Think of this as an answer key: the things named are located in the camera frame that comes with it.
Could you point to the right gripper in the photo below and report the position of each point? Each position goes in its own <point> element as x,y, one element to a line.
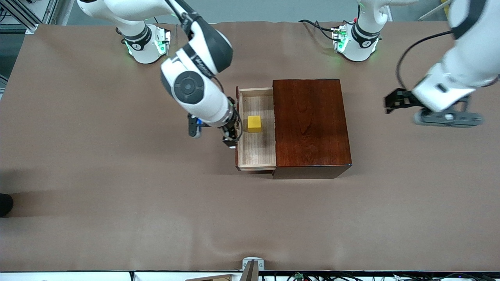
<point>231,130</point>

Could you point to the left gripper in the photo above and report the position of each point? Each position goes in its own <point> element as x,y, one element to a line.
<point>406,100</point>

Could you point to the yellow block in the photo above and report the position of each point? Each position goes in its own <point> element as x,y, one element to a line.
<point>254,124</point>

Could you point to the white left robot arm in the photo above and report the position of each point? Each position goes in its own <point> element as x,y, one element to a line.
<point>468,50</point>

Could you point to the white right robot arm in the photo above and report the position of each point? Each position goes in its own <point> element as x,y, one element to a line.
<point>191,86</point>

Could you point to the dark brown wooden cabinet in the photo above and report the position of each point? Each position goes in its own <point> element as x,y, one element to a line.
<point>312,125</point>

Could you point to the brown table cover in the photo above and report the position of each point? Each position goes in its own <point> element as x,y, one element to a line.
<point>195,214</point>

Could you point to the brown wooden board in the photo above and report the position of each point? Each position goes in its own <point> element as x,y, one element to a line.
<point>211,278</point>

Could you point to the black round object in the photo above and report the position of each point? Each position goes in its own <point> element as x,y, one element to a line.
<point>4,205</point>

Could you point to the grey metal camera bracket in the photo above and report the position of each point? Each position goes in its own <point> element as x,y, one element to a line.
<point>253,269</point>

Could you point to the aluminium frame profile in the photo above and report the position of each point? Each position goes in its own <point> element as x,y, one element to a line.
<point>49,9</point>

